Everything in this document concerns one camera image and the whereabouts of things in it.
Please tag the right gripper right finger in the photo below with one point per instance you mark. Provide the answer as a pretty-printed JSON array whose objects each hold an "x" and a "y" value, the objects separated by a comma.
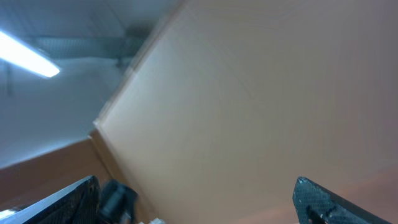
[{"x": 367, "y": 202}]

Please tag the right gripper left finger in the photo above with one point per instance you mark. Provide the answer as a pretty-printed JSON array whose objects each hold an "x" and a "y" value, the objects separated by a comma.
[{"x": 75, "y": 204}]

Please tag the ceiling light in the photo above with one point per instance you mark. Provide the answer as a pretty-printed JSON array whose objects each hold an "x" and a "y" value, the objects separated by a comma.
[{"x": 17, "y": 53}]

